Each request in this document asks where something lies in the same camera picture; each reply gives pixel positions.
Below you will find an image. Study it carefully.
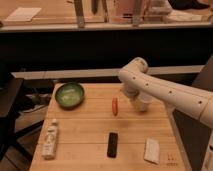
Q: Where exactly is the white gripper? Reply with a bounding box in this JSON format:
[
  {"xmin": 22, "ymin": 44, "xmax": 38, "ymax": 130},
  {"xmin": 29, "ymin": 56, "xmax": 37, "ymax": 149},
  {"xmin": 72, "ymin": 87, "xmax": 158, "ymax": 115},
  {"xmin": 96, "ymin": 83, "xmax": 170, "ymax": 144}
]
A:
[{"xmin": 121, "ymin": 84, "xmax": 139, "ymax": 99}]

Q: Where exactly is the orange red pepper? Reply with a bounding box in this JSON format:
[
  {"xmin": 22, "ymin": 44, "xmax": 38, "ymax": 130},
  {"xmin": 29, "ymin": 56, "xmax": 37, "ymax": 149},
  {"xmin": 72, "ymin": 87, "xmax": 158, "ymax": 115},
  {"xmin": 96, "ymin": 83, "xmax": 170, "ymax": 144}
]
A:
[{"xmin": 112, "ymin": 98, "xmax": 118, "ymax": 116}]

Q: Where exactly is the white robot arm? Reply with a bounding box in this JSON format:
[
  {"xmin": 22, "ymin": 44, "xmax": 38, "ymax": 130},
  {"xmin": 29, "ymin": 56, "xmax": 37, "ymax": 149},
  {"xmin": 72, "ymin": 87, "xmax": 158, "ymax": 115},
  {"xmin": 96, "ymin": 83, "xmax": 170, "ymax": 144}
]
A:
[{"xmin": 118, "ymin": 57, "xmax": 213, "ymax": 171}]

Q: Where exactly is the white paper cup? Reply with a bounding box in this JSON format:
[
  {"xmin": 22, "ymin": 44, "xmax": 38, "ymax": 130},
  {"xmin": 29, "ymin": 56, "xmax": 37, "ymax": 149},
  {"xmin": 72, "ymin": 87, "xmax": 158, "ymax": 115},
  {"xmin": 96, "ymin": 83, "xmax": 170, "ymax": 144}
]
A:
[{"xmin": 132, "ymin": 92, "xmax": 152, "ymax": 112}]

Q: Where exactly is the black remote control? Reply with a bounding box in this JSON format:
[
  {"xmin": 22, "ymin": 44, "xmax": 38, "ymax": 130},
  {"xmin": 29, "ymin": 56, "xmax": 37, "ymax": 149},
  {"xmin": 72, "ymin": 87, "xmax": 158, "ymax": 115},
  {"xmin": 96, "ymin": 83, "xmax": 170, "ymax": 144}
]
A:
[{"xmin": 107, "ymin": 132, "xmax": 118, "ymax": 158}]

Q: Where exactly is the green bowl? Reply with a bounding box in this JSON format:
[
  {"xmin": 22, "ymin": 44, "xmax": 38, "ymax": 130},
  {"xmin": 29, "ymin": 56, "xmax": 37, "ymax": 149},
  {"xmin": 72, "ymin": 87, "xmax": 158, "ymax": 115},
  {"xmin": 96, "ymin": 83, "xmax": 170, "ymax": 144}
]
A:
[{"xmin": 55, "ymin": 82, "xmax": 85, "ymax": 109}]

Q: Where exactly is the white plastic bottle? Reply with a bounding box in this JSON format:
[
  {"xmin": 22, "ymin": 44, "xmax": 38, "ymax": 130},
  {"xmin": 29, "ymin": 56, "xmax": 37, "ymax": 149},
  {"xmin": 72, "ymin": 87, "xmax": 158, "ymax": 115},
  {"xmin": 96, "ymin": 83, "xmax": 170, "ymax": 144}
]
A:
[{"xmin": 41, "ymin": 119, "xmax": 58, "ymax": 159}]

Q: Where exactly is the black office chair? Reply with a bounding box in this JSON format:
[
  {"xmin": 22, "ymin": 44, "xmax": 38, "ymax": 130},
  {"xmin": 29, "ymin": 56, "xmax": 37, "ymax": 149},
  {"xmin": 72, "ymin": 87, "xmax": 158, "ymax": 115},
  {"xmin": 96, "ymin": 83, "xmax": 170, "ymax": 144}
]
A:
[{"xmin": 0, "ymin": 63, "xmax": 44, "ymax": 161}]

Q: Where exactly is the white paper sheet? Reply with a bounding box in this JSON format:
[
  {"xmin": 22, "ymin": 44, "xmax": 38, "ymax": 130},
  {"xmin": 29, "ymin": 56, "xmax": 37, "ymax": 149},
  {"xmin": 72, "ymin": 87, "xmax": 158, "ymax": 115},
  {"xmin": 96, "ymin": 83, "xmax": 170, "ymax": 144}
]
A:
[{"xmin": 5, "ymin": 7, "xmax": 41, "ymax": 22}]

